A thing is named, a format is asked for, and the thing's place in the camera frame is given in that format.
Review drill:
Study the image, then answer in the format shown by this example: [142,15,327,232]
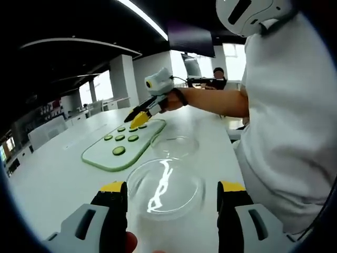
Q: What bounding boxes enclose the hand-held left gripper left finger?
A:
[42,181,129,253]

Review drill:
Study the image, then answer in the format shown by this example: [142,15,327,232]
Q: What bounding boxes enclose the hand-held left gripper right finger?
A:
[217,180,298,253]

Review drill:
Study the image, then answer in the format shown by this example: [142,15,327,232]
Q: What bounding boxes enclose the group of cucumber slices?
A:
[103,123,148,156]

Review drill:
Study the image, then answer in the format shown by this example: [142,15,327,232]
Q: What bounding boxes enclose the glass petri dish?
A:
[150,135,200,160]

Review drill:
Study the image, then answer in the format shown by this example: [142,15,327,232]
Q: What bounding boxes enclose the person's right hand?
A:
[159,88,182,114]

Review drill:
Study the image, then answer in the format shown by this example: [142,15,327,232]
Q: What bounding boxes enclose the person's left hand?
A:
[124,231,139,253]

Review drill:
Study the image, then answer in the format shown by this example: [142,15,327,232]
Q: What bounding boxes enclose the computer monitor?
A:
[181,53,202,77]

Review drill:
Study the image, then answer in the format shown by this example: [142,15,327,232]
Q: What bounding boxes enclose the black hanging screen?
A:
[167,20,216,58]

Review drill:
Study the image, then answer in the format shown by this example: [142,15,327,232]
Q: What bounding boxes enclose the white green-edged cutting board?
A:
[81,118,167,172]

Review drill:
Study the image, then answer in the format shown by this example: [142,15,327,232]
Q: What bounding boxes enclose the low white cabinet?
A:
[64,110,90,129]

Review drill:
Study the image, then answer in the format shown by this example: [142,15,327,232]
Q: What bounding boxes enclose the ceiling strip light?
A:
[117,0,169,42]

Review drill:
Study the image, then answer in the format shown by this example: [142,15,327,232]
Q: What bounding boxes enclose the person in white shirt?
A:
[233,10,334,235]

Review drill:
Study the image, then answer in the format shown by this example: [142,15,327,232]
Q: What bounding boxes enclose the white worn device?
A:
[215,0,293,38]

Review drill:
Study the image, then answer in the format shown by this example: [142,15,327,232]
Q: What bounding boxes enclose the wall display rack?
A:
[25,97,66,124]

